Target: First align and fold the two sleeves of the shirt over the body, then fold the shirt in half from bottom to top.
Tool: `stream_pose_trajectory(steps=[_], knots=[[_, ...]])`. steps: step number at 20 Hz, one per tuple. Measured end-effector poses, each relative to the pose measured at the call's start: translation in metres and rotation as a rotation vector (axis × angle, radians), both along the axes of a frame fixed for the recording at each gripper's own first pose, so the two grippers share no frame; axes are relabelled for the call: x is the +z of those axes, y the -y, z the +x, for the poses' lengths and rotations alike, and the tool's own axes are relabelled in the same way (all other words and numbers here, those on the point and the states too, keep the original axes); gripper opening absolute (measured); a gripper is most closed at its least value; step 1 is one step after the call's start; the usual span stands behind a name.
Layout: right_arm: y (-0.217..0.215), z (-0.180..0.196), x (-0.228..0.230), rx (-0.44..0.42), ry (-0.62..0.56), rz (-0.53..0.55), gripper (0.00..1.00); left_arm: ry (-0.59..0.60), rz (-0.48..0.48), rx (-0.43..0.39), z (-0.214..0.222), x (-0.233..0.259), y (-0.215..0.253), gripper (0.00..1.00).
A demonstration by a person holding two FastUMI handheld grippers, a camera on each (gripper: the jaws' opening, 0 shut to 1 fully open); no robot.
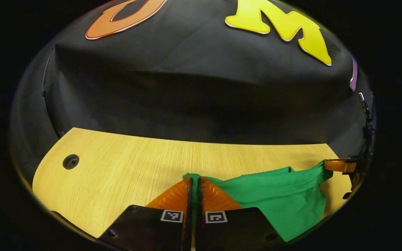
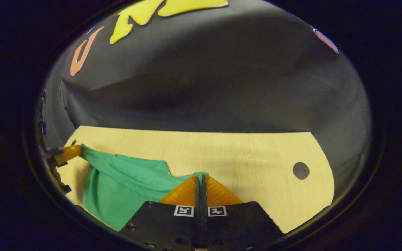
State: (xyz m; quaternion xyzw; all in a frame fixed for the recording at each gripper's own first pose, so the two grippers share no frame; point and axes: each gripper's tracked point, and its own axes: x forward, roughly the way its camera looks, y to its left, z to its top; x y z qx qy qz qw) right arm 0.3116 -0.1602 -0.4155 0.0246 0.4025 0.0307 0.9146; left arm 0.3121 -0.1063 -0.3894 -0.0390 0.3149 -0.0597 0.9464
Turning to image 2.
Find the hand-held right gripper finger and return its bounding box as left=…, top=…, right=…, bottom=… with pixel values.
left=119, top=174, right=202, bottom=251
left=202, top=174, right=286, bottom=251

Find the green T-shirt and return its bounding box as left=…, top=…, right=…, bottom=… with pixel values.
left=79, top=145, right=210, bottom=232

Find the black backdrop cloth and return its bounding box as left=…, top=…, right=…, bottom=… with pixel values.
left=40, top=0, right=372, bottom=206

